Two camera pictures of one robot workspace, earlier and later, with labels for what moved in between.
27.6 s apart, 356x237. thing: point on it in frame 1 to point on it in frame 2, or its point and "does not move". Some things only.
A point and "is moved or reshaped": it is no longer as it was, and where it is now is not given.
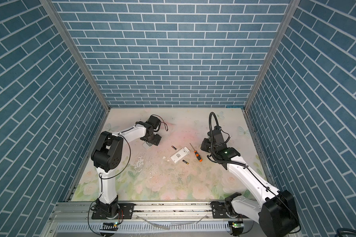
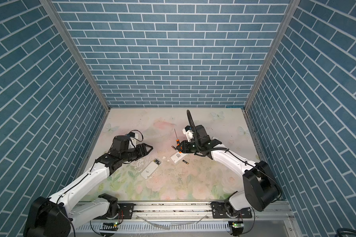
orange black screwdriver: (197, 154) is moved or reshaped
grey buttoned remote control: (147, 145) is moved or reshaped
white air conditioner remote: (180, 154) does not move
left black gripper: (155, 140) to (143, 148)
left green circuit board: (110, 226) does not move
